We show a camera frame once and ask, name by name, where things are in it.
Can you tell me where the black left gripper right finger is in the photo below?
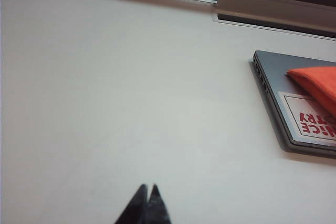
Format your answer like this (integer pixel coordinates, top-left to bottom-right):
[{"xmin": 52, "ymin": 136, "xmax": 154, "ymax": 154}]
[{"xmin": 146, "ymin": 184, "xmax": 173, "ymax": 224}]

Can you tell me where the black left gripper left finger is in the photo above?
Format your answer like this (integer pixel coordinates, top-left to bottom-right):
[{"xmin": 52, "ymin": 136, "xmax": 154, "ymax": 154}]
[{"xmin": 114, "ymin": 184, "xmax": 149, "ymax": 224}]

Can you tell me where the orange microfibre rag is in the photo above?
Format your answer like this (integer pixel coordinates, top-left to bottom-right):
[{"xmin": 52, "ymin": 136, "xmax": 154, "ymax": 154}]
[{"xmin": 286, "ymin": 66, "xmax": 336, "ymax": 120}]

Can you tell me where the silver Dell laptop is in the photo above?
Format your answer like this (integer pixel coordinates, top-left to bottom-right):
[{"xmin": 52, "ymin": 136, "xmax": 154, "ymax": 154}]
[{"xmin": 249, "ymin": 50, "xmax": 336, "ymax": 159}]

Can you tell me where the white sticker with red letters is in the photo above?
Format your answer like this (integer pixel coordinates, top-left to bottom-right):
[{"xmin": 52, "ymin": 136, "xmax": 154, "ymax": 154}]
[{"xmin": 277, "ymin": 91, "xmax": 336, "ymax": 146}]

